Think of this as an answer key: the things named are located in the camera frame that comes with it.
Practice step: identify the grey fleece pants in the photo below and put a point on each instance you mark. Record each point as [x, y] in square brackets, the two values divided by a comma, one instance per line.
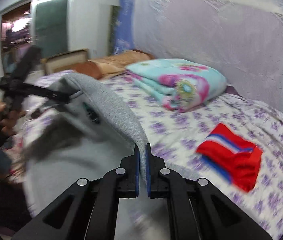
[85, 139]

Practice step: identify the turquoise pink floral folded blanket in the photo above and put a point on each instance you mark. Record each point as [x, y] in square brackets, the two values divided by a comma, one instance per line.
[177, 84]

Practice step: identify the red folded garment with stripes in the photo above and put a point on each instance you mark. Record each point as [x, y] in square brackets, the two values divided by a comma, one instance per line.
[237, 159]

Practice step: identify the purple floral bed sheet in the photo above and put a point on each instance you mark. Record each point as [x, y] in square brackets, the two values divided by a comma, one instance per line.
[175, 137]

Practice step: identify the pink floral quilt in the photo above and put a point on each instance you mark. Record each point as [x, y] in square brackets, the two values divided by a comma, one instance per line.
[12, 164]

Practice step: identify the window with aluminium frame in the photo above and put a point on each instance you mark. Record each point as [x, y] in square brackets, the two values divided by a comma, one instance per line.
[43, 23]

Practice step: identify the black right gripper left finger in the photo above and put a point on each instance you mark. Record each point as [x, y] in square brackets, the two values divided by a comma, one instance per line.
[87, 209]

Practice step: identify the blue patterned hanging cloth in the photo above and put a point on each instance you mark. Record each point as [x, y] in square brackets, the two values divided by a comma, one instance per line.
[123, 38]

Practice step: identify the lavender mosquito net drape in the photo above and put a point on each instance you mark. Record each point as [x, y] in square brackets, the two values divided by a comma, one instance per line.
[243, 39]

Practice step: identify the person's left hand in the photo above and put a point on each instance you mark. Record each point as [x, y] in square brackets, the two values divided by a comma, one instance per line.
[4, 115]

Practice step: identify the wooden headboard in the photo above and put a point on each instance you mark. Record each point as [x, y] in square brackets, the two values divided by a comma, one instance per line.
[60, 62]

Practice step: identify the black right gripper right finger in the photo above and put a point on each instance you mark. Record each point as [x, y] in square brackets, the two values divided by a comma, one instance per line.
[197, 208]

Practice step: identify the brown orange pillow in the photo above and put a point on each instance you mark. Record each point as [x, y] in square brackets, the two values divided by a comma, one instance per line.
[110, 66]

